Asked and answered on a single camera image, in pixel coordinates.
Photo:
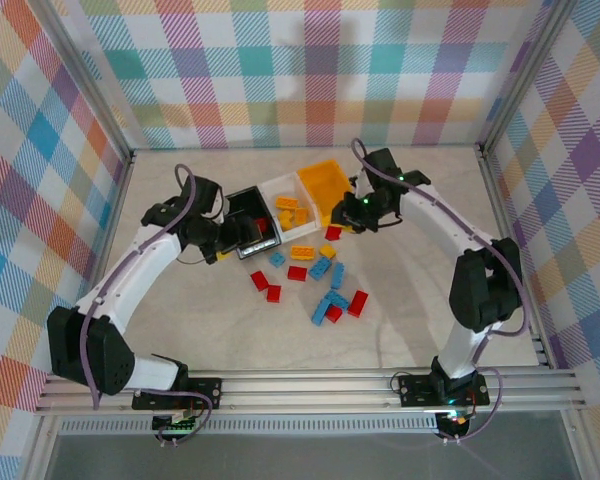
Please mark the orange lego brick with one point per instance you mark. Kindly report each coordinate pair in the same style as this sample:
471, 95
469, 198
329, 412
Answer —
286, 202

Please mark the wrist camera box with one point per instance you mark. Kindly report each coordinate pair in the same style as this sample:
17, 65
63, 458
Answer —
362, 181
219, 210

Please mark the yellow plastic bin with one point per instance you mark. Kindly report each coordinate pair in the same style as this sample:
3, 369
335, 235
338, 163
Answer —
320, 182

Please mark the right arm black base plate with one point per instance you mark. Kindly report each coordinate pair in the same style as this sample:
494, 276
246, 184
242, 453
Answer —
415, 392

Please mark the red long lego brick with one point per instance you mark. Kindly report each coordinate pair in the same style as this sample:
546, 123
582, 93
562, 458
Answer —
358, 303

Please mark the black plastic bin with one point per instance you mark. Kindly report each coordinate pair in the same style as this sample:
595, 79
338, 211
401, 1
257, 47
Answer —
245, 197

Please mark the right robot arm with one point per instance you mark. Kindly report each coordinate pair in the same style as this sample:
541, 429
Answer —
445, 220

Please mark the aluminium lower frame post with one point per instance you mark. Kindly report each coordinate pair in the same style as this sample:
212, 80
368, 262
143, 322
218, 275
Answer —
580, 445
37, 450

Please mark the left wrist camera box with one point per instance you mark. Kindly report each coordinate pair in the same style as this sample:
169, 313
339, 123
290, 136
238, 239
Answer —
219, 210

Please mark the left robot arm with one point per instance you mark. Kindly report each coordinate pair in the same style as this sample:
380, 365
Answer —
130, 270

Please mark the red curved lego brick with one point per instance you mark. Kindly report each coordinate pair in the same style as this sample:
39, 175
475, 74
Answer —
334, 233

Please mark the aluminium side floor rail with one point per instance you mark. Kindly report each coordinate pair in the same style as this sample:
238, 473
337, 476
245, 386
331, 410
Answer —
115, 210
497, 200

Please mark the blue small lego brick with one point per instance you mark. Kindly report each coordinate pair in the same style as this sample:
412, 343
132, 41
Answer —
278, 259

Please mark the aluminium upright frame post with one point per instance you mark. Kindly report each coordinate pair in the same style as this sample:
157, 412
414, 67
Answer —
108, 107
523, 75

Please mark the white plastic bin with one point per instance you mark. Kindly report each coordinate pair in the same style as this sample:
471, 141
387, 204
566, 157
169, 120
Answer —
300, 232

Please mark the blue long lego brick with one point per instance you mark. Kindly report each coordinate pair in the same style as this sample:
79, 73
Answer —
320, 269
337, 298
337, 275
321, 312

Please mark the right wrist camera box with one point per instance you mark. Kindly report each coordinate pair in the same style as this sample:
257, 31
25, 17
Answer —
362, 181

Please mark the yellow small lego brick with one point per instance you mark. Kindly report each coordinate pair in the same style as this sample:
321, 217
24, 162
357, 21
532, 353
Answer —
327, 251
300, 215
224, 256
284, 219

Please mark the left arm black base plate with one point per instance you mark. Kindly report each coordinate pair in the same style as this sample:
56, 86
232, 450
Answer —
205, 392

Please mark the wide aluminium mounting rail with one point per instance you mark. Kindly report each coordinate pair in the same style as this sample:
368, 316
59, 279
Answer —
305, 392

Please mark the yellow long lego brick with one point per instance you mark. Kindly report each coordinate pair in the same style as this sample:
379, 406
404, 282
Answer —
302, 252

